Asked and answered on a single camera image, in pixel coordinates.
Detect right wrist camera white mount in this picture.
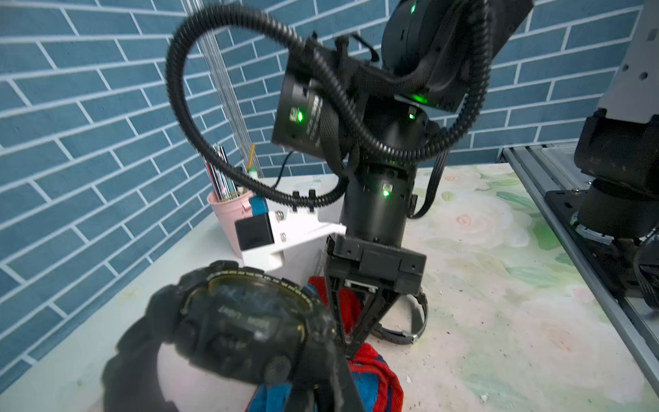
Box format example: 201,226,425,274
235,208,347,271

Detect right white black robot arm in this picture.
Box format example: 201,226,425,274
272,1,534,357

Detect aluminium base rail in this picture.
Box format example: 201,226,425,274
499,142,658,391

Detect black corrugated cable hose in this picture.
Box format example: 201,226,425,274
165,0,493,209

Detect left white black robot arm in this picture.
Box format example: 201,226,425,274
403,1,658,411

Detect red blue towel cloth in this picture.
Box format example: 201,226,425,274
246,288,404,412

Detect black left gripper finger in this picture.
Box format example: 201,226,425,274
284,340,366,412

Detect pens in cup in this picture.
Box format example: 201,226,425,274
203,143,258,202

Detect pink pen holder cup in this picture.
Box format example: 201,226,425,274
207,192,254,258

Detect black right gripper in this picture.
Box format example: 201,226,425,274
325,234,427,360

